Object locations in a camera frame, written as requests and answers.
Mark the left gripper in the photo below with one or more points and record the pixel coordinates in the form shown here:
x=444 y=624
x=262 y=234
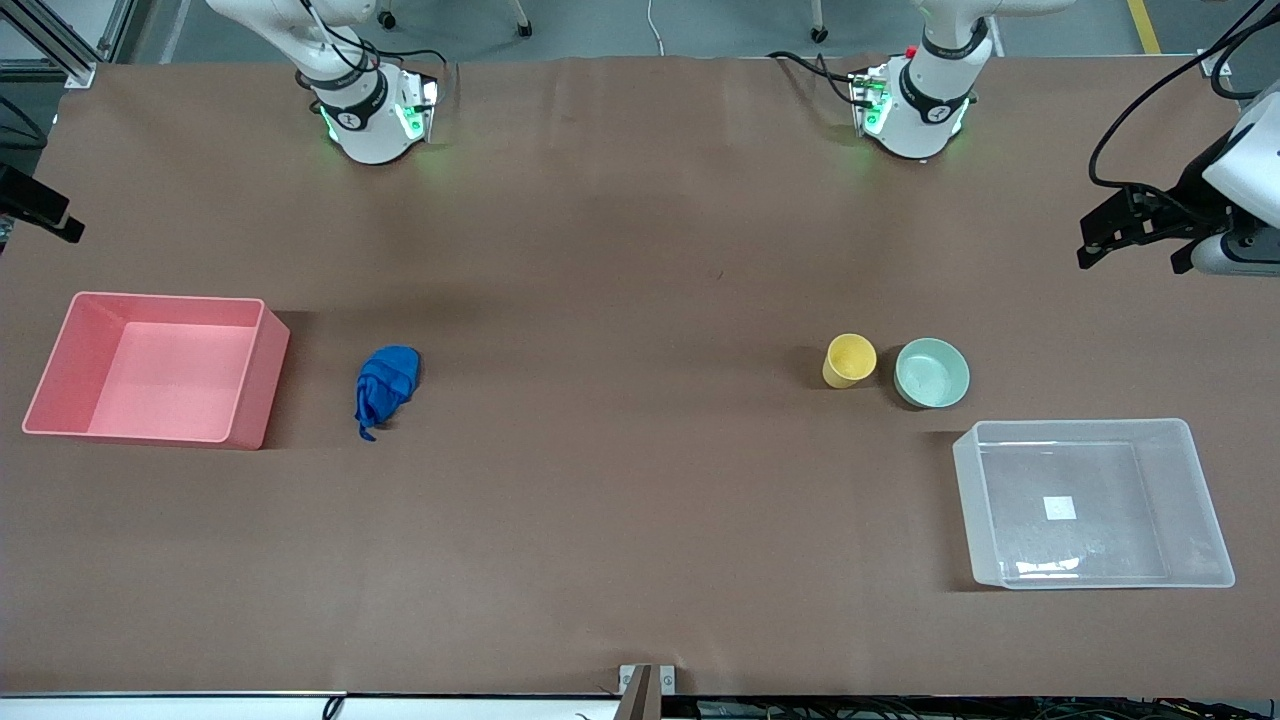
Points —
x=1190 y=192

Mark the mint green bowl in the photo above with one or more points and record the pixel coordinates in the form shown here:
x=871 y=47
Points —
x=930 y=372

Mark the yellow plastic cup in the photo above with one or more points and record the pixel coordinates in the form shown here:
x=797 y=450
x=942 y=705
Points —
x=850 y=358

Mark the blue cloth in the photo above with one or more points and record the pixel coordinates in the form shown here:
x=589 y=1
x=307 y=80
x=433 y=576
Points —
x=390 y=375

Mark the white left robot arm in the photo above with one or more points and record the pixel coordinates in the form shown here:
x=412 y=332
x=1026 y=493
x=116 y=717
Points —
x=920 y=120

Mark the clear plastic box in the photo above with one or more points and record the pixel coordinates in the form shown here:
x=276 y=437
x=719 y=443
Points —
x=1190 y=500

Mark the pink plastic bin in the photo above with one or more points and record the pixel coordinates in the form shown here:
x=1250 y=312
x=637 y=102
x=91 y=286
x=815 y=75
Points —
x=160 y=385

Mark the white square sticker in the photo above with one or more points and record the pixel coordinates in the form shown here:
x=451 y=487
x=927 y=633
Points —
x=1060 y=508

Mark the aluminium frame profile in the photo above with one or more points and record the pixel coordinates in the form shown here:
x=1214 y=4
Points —
x=60 y=50

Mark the metal table edge bracket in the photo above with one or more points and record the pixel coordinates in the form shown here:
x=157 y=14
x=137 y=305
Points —
x=668 y=680

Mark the brown camera post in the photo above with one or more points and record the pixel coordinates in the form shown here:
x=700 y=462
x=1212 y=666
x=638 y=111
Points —
x=640 y=702

